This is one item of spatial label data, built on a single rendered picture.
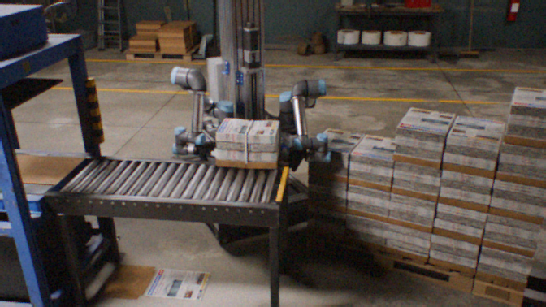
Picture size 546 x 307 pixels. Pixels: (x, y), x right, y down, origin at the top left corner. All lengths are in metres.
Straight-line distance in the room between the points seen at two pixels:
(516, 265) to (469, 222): 0.37
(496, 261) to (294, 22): 7.20
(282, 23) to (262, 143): 6.93
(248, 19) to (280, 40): 6.27
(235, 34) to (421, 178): 1.60
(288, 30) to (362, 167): 6.77
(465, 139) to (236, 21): 1.71
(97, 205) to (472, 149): 2.16
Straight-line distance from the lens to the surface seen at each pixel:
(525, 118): 3.03
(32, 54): 3.03
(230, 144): 3.06
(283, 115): 3.74
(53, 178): 3.29
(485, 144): 3.08
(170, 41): 9.23
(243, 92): 3.70
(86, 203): 3.01
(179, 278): 3.54
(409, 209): 3.33
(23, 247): 3.10
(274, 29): 9.87
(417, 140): 3.14
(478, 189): 3.21
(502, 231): 3.31
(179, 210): 2.81
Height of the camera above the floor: 2.17
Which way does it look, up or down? 25 degrees down
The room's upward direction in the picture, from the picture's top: straight up
